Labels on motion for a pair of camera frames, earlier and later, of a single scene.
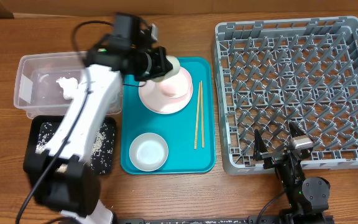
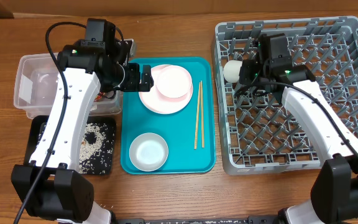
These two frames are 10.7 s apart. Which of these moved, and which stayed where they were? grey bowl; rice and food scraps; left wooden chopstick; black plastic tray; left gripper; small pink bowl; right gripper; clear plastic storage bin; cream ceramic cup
Moved: cream ceramic cup; left gripper; right gripper
Stayed: grey bowl; clear plastic storage bin; rice and food scraps; black plastic tray; small pink bowl; left wooden chopstick
